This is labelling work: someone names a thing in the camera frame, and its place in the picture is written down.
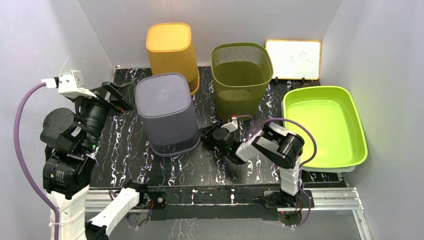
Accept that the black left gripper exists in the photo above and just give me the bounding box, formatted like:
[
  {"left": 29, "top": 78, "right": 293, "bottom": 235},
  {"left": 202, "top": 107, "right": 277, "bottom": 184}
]
[{"left": 73, "top": 80, "right": 136, "bottom": 151}]

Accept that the grey mesh bin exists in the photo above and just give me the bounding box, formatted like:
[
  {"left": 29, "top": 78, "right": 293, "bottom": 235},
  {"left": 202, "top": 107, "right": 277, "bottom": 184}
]
[{"left": 134, "top": 72, "right": 201, "bottom": 157}]

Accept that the olive green mesh bin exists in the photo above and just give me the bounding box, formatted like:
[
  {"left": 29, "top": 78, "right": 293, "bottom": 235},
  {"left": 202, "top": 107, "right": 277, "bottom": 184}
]
[{"left": 210, "top": 42, "right": 274, "bottom": 120}]

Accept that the orange mesh bin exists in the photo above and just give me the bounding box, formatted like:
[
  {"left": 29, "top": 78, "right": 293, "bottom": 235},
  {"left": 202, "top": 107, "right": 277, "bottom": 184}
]
[{"left": 145, "top": 22, "right": 200, "bottom": 96}]

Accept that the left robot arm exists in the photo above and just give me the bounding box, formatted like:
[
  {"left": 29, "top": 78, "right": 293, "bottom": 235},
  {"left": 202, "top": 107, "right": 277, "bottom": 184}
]
[{"left": 40, "top": 82, "right": 150, "bottom": 240}]

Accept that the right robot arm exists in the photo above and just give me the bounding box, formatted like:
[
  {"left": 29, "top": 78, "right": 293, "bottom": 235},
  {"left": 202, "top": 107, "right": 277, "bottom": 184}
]
[{"left": 200, "top": 117, "right": 305, "bottom": 208}]

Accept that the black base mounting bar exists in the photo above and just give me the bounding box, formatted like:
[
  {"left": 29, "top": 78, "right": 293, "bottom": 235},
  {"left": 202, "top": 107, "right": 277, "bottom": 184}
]
[{"left": 148, "top": 184, "right": 315, "bottom": 221}]

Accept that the small whiteboard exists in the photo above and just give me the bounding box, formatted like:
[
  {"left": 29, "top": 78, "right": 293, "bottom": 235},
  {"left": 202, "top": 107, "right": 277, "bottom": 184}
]
[{"left": 265, "top": 39, "right": 322, "bottom": 81}]

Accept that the lime green plastic tub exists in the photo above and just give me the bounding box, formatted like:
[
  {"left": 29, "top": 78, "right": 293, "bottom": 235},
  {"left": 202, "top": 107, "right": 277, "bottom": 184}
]
[{"left": 281, "top": 85, "right": 368, "bottom": 169}]

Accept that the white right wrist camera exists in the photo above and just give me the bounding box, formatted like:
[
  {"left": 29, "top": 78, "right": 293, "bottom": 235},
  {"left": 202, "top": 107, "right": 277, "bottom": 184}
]
[{"left": 221, "top": 115, "right": 239, "bottom": 133}]

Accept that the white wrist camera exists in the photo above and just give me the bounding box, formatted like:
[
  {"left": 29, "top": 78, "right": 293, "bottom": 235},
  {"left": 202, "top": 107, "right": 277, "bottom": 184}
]
[
  {"left": 40, "top": 69, "right": 96, "bottom": 100},
  {"left": 221, "top": 115, "right": 239, "bottom": 133}
]

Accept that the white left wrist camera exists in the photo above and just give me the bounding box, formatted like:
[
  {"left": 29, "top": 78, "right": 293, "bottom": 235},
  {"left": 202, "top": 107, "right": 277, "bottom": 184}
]
[{"left": 40, "top": 69, "right": 96, "bottom": 100}]

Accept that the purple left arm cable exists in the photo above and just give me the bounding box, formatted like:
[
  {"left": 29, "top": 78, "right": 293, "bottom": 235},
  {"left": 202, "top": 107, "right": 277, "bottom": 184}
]
[{"left": 13, "top": 82, "right": 61, "bottom": 240}]

